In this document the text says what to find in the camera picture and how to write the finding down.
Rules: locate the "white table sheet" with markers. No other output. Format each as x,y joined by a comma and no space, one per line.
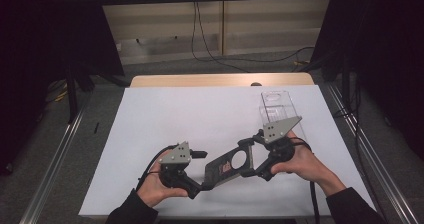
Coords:
186,117

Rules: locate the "person's right hand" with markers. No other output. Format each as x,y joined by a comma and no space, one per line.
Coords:
308,165

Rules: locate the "black curtain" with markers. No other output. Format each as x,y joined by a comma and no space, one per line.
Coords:
376,50
43,50

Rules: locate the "metal floor rail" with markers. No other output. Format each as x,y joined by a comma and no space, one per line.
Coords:
376,157
50,170

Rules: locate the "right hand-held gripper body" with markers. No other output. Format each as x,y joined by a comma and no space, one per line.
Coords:
278,130

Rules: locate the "black metal stand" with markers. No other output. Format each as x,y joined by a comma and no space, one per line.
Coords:
71,97

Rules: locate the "clear plastic box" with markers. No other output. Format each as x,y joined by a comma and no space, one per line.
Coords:
278,107

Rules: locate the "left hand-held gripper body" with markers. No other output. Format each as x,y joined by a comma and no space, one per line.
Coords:
175,157

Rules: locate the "person's left hand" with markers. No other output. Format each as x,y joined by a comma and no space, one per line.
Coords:
153,187

